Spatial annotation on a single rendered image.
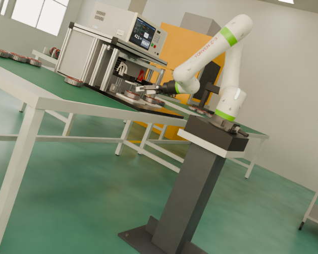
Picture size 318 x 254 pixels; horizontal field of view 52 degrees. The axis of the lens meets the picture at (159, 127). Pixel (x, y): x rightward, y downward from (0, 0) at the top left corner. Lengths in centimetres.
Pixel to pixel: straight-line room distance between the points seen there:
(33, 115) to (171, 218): 106
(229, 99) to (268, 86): 550
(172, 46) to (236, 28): 435
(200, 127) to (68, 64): 104
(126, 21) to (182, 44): 389
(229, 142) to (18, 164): 104
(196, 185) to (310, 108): 548
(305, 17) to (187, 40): 269
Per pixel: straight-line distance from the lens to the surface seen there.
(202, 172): 193
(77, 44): 235
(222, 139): 182
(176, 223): 204
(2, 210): 158
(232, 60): 209
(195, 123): 189
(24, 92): 141
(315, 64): 737
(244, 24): 193
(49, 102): 139
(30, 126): 143
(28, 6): 945
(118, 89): 232
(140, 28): 233
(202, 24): 638
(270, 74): 744
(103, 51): 220
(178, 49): 615
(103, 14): 245
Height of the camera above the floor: 99
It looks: 8 degrees down
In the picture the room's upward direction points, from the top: 21 degrees clockwise
